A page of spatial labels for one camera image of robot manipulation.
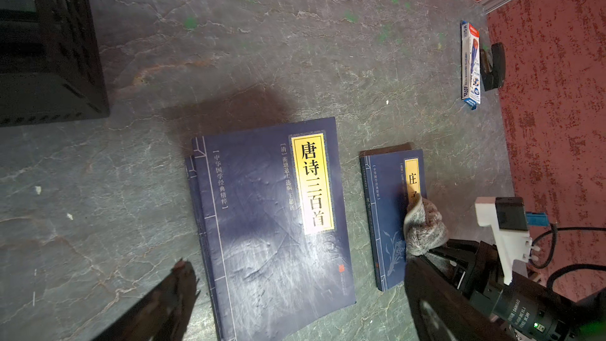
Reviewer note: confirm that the grey fluffy cleaning cloth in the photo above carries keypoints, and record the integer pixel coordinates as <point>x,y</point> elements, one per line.
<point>423,227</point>

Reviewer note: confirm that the small black device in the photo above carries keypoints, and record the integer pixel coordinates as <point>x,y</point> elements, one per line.
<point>493,67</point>

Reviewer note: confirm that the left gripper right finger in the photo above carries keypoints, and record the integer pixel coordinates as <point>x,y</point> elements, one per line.
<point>439,310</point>

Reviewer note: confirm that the black mesh file basket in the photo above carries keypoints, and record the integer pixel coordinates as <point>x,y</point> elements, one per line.
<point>50,64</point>

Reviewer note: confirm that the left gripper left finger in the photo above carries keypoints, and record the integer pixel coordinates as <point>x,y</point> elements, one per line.
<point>164,313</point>

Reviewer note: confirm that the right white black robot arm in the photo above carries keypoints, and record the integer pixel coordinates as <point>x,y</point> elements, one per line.
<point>535,311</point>

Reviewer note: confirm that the purple book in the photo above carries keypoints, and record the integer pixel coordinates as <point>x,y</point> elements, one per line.
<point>201,246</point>
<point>273,227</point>

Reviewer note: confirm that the blue book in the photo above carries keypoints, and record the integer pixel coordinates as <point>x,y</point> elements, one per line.
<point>391,178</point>

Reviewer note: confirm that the white blue pen box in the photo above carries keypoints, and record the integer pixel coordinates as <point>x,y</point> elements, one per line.
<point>470,58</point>

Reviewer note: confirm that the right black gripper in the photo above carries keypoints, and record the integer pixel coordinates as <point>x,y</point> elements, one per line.
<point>477,274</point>

